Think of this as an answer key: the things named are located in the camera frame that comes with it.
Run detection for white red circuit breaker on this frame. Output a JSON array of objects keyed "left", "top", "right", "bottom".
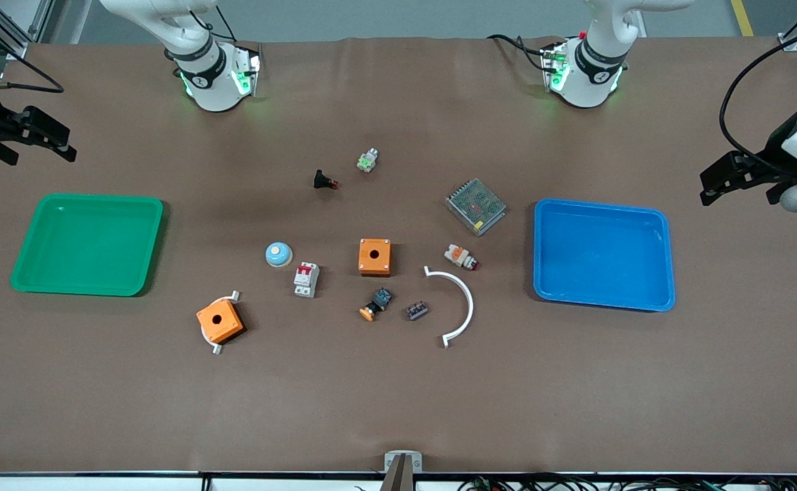
[{"left": 293, "top": 262, "right": 321, "bottom": 299}]

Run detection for green plastic tray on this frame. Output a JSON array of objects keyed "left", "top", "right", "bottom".
[{"left": 10, "top": 194, "right": 165, "bottom": 298}]

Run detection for blue plastic tray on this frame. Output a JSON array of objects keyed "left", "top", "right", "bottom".
[{"left": 532, "top": 198, "right": 676, "bottom": 313}]

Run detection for metal mesh power supply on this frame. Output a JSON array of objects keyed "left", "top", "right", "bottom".
[{"left": 445, "top": 178, "right": 508, "bottom": 237}]

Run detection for orange button box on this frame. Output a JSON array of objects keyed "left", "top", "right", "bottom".
[
  {"left": 196, "top": 299, "right": 245, "bottom": 345},
  {"left": 358, "top": 238, "right": 393, "bottom": 278}
]

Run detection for blue white dome buzzer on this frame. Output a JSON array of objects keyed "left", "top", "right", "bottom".
[{"left": 265, "top": 241, "right": 294, "bottom": 269}]

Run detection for orange head push button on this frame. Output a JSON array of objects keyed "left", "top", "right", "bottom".
[{"left": 359, "top": 288, "right": 394, "bottom": 323}]

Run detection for black cable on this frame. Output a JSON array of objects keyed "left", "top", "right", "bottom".
[
  {"left": 486, "top": 33, "right": 553, "bottom": 72},
  {"left": 719, "top": 36, "right": 797, "bottom": 171},
  {"left": 0, "top": 0, "right": 65, "bottom": 94}
]

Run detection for red white selector switch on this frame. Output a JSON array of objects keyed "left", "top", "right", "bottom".
[{"left": 444, "top": 244, "right": 481, "bottom": 272}]

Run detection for white curved bracket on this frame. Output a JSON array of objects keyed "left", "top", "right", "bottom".
[
  {"left": 205, "top": 290, "right": 241, "bottom": 356},
  {"left": 423, "top": 265, "right": 475, "bottom": 349}
]

